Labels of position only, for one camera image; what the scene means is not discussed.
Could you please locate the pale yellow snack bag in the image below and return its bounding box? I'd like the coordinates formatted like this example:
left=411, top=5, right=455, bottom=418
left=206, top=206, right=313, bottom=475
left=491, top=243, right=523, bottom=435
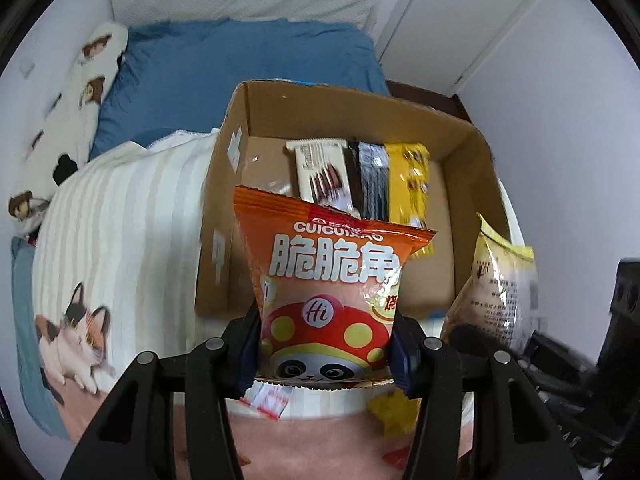
left=440, top=220, right=541, bottom=352

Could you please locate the orange panda snack bag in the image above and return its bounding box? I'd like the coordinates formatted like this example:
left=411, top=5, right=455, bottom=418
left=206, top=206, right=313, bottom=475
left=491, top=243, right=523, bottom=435
left=233, top=185, right=435, bottom=388

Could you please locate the small yellow packet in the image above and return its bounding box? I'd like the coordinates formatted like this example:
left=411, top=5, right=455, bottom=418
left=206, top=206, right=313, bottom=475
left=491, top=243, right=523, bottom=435
left=367, top=389, right=421, bottom=439

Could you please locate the small red white packet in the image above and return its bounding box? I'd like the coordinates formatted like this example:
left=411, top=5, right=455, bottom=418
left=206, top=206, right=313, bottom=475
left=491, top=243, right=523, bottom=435
left=240, top=380, right=293, bottom=420

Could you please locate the striped cat blanket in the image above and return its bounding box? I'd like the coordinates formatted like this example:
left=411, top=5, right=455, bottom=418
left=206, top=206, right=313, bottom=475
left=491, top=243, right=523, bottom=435
left=30, top=129, right=476, bottom=480

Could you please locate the bear print pillow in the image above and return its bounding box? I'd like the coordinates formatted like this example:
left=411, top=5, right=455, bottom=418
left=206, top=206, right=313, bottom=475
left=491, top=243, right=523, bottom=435
left=8, top=22, right=128, bottom=236

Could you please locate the black snack pack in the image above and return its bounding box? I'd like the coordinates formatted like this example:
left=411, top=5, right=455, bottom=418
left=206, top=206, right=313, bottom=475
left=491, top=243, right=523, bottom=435
left=345, top=140, right=390, bottom=221

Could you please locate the white wafer biscuit pack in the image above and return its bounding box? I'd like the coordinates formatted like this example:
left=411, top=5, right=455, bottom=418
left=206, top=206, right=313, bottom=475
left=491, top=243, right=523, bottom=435
left=285, top=139, right=359, bottom=218

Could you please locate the cardboard box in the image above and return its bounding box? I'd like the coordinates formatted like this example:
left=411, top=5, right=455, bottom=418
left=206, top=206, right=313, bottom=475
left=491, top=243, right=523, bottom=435
left=195, top=80, right=512, bottom=318

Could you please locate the blue bed sheet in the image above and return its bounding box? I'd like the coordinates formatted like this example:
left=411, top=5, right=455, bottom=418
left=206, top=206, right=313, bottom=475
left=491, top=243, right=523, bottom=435
left=90, top=18, right=388, bottom=157

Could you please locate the white door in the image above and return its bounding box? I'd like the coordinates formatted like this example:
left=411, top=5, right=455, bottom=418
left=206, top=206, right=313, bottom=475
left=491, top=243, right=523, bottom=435
left=376, top=0, right=533, bottom=96

